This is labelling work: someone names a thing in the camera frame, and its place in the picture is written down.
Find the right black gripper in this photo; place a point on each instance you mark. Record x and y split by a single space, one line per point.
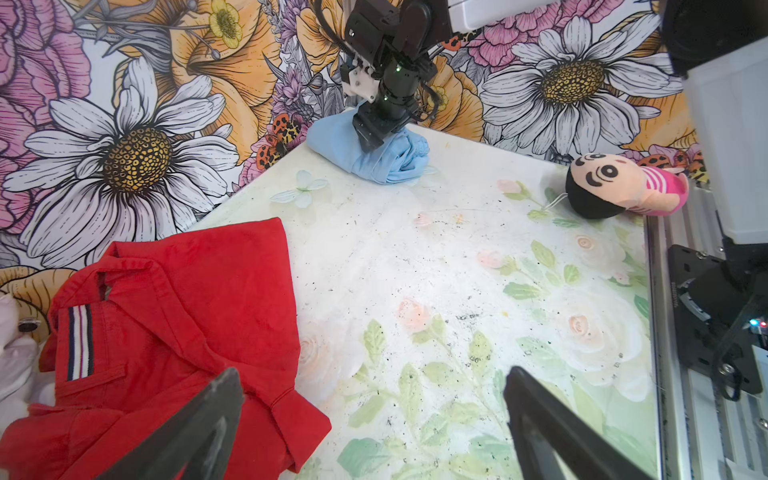
396 103

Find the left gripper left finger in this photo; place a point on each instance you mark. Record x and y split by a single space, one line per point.
196 443

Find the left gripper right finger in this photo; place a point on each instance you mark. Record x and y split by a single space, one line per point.
547 435

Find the light blue cloth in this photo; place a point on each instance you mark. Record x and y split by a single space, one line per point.
402 157

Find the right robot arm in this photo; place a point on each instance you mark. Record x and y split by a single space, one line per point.
681 84

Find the red shirt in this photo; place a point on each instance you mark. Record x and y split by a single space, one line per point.
138 334

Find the plush doll toy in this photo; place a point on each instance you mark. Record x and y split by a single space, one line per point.
601 186

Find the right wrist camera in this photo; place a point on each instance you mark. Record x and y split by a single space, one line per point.
358 81

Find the aluminium front rail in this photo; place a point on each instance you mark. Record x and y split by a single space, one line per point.
702 434

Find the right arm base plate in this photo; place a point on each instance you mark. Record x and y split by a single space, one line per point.
720 311

